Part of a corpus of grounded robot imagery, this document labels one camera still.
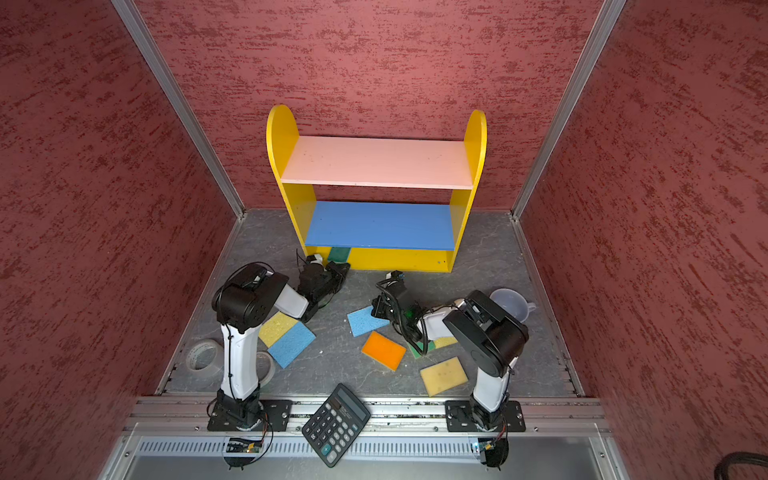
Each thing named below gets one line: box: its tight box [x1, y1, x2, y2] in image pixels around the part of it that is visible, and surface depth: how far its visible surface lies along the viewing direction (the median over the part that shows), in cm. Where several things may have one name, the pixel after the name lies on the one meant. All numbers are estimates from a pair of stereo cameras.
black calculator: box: [302, 383, 372, 468], surface depth 72 cm
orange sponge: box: [361, 331, 407, 372], surface depth 87 cm
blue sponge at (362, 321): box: [346, 305, 391, 337], surface depth 91 cm
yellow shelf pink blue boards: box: [266, 105, 488, 273], surface depth 82 cm
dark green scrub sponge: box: [328, 246, 351, 263], surface depth 108 cm
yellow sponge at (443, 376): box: [420, 356, 469, 397], surface depth 81 cm
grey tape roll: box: [186, 338, 224, 372], surface depth 84 cm
